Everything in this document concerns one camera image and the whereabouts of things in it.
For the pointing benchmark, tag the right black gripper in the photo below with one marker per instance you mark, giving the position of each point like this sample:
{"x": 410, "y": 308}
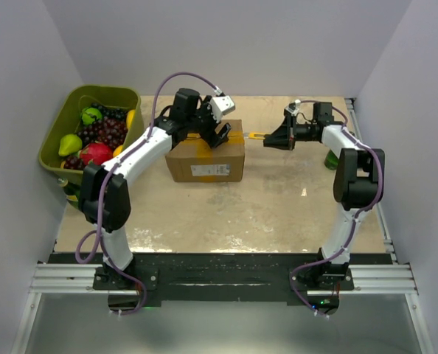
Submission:
{"x": 284, "y": 137}

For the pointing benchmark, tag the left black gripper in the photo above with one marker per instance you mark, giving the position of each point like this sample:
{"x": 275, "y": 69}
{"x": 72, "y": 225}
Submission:
{"x": 213, "y": 139}

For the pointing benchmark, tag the yellow utility knife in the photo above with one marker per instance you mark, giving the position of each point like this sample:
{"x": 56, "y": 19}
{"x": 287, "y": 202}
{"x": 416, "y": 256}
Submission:
{"x": 254, "y": 135}

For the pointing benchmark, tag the taped cardboard express box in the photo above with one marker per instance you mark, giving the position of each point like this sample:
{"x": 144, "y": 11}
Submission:
{"x": 194, "y": 161}

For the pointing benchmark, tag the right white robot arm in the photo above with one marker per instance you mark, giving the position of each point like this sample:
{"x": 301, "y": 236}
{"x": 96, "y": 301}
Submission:
{"x": 359, "y": 177}

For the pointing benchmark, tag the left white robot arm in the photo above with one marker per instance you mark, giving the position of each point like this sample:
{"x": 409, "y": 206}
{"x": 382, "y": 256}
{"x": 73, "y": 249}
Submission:
{"x": 104, "y": 193}

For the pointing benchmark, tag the green glass bottle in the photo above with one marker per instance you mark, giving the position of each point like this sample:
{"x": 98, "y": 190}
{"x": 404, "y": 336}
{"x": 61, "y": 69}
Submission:
{"x": 331, "y": 161}

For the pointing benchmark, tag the yellow lemon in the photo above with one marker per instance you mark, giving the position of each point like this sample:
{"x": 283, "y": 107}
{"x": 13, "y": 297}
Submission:
{"x": 129, "y": 118}

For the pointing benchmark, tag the orange fruit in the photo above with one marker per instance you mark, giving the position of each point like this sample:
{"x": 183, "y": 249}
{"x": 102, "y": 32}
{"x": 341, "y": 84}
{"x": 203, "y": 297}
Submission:
{"x": 117, "y": 151}

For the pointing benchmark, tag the dark purple grape bunch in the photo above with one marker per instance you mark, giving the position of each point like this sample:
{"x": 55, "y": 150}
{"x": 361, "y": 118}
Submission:
{"x": 110, "y": 132}

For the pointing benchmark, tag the black grape bunch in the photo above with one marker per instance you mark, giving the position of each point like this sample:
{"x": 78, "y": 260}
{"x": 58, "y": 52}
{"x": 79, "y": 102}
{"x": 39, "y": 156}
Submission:
{"x": 111, "y": 113}

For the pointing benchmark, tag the red dragon fruit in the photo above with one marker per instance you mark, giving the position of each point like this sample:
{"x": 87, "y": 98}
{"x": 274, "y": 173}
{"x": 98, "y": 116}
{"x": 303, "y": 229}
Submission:
{"x": 96, "y": 153}

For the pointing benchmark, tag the green apple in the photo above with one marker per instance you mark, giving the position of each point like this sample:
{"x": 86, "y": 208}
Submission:
{"x": 90, "y": 115}

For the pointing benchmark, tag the small red grape bunch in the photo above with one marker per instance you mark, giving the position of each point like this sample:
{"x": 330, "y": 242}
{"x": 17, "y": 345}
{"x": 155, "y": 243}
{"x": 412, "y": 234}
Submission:
{"x": 74, "y": 162}

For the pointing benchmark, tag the green pear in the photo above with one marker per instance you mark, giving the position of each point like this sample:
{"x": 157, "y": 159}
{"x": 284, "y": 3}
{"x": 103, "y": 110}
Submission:
{"x": 69, "y": 144}

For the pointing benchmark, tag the olive green plastic basket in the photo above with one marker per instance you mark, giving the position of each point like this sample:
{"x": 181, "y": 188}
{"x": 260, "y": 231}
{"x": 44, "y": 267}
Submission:
{"x": 68, "y": 121}

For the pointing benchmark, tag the dark bottle behind basket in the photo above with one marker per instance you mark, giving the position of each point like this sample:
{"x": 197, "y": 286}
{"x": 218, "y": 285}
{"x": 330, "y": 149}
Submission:
{"x": 72, "y": 192}

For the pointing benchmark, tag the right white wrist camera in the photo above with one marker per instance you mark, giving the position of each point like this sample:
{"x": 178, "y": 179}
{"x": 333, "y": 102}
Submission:
{"x": 292, "y": 108}

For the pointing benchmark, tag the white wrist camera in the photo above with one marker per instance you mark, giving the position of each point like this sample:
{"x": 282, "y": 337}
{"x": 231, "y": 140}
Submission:
{"x": 221, "y": 104}
{"x": 292, "y": 108}

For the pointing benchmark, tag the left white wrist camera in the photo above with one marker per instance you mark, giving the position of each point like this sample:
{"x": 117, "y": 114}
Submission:
{"x": 221, "y": 104}

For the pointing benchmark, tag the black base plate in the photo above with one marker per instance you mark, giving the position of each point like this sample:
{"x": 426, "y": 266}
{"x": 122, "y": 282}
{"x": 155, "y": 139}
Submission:
{"x": 294, "y": 279}

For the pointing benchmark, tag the aluminium rail frame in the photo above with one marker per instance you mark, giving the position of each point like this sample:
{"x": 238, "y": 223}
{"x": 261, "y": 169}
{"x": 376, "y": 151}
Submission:
{"x": 281, "y": 206}

